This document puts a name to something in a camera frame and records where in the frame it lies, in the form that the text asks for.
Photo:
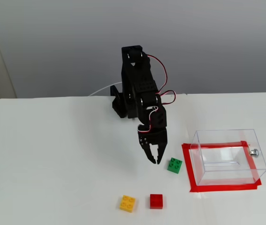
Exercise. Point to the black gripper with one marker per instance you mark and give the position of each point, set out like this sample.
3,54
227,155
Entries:
155,138

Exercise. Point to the red lego brick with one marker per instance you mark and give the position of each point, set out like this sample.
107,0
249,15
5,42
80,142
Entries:
156,201

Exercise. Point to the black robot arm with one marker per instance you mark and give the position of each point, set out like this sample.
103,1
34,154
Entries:
137,77

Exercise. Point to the green lego brick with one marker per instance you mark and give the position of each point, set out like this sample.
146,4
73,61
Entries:
174,166

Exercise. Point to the yellow lego brick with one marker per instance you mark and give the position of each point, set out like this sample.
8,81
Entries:
127,204

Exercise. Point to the transparent plastic box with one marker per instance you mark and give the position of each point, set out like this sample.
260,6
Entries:
224,173

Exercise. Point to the silver box lock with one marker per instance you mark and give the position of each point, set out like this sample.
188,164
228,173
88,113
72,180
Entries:
254,152

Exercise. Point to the black table clamp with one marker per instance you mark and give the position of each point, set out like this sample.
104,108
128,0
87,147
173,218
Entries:
115,92

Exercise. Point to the red tape frame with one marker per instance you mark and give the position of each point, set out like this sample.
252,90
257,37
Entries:
217,188

